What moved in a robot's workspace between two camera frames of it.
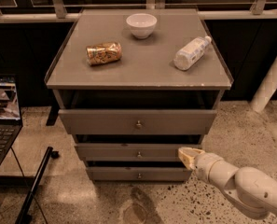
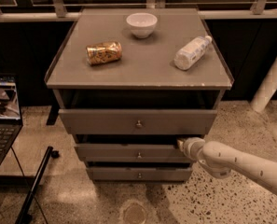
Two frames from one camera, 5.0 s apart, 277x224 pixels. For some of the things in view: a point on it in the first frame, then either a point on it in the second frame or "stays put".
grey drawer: [129, 152] stays put
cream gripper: [203, 165] to [189, 147]
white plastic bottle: [187, 56] stays put
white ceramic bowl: [142, 24] stays put
